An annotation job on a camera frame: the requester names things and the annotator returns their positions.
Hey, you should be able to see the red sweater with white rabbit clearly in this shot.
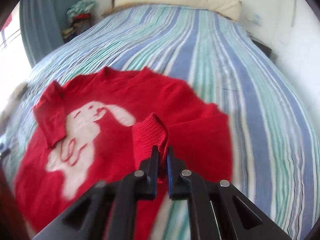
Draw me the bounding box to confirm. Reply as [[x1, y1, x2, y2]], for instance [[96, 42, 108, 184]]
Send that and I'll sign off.
[[15, 67, 232, 239]]

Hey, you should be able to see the person's red orange clothing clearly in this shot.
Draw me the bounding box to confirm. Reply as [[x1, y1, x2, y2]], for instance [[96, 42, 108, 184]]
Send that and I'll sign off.
[[1, 167, 30, 239]]

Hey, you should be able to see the pile of clothes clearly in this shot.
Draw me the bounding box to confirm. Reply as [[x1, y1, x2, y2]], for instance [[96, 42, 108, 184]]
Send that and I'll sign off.
[[61, 0, 97, 43]]

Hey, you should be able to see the patterned beige cushion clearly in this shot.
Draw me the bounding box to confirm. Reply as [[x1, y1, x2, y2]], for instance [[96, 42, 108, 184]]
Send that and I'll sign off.
[[1, 82, 28, 133]]

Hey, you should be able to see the blue green striped bedspread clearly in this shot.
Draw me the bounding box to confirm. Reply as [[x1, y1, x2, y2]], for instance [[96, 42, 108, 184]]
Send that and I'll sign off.
[[3, 4, 319, 239]]

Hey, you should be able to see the blue grey curtain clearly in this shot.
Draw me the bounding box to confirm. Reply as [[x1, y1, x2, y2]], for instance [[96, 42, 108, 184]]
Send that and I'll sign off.
[[20, 0, 80, 67]]

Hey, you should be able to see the wall socket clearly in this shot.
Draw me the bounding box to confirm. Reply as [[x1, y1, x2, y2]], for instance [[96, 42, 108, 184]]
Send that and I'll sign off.
[[246, 14, 261, 26]]

